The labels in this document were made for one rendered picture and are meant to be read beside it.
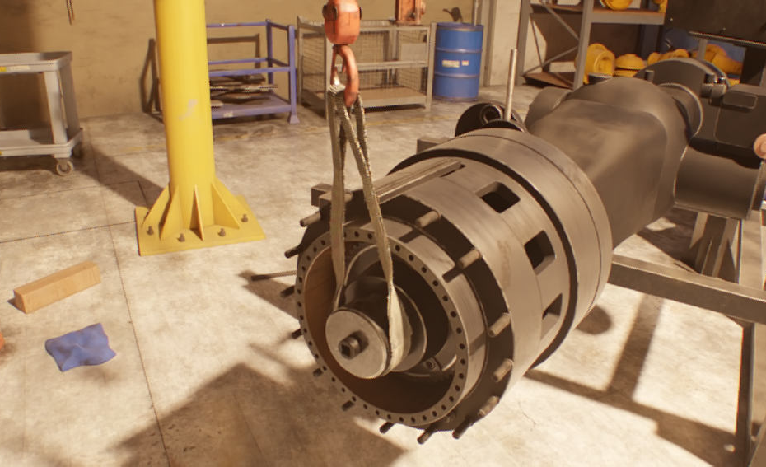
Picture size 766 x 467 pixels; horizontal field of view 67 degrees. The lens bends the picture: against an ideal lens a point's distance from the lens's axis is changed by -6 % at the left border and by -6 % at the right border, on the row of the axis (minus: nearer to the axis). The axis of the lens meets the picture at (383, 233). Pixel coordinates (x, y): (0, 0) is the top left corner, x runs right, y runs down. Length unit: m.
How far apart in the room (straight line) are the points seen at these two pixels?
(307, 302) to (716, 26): 2.75
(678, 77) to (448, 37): 4.35
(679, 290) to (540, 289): 0.97
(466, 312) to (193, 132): 2.68
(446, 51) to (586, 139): 5.59
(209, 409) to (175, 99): 1.80
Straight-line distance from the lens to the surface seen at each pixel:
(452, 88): 7.43
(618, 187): 1.89
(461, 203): 1.10
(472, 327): 1.05
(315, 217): 1.21
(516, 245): 1.12
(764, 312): 2.09
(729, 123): 2.28
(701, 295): 2.07
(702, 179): 2.30
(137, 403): 2.43
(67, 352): 2.75
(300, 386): 2.40
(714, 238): 3.60
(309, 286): 1.25
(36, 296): 3.15
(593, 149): 1.85
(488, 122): 1.55
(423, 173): 1.15
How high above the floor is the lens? 1.48
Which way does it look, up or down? 24 degrees down
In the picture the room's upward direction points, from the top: 2 degrees clockwise
